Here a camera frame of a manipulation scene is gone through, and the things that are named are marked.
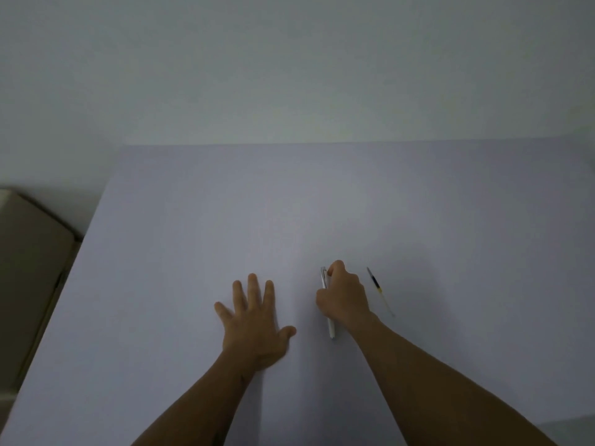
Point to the person's right forearm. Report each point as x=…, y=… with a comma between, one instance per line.
x=441, y=394

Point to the person's left hand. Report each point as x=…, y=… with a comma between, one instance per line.
x=253, y=329

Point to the translucent pen refill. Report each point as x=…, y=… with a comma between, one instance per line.
x=377, y=287

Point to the person's right hand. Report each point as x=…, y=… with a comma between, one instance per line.
x=346, y=299

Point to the beige cabinet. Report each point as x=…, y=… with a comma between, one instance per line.
x=28, y=283

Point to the person's left forearm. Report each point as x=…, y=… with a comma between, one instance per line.
x=200, y=408

